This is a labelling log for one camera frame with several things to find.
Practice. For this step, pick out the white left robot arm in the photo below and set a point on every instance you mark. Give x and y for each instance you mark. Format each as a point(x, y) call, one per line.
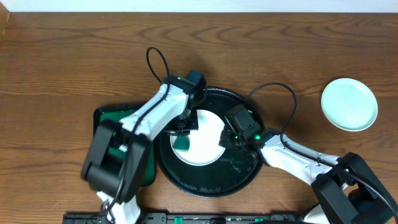
point(116, 161)

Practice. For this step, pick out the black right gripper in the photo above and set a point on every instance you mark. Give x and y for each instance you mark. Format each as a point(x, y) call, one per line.
point(225, 141)

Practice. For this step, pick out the mint green plate top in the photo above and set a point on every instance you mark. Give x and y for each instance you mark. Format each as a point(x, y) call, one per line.
point(350, 104)

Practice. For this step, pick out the white plate front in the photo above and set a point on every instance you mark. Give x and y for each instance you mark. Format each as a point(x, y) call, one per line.
point(204, 146)

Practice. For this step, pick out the green yellow sponge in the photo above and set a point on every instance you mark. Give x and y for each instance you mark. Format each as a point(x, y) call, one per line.
point(181, 143)

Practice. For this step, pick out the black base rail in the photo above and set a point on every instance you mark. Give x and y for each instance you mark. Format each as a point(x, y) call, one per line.
point(162, 218)

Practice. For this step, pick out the mint green plate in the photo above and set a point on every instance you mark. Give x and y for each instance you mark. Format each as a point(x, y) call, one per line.
point(350, 104)
point(330, 120)

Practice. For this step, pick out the green rectangular tray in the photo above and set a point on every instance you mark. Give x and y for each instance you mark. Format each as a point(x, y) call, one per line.
point(115, 113)

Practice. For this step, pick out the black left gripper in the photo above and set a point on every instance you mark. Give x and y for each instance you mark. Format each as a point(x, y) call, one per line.
point(184, 127)

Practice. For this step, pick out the black round tray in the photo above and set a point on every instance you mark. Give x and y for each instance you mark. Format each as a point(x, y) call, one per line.
point(230, 173)

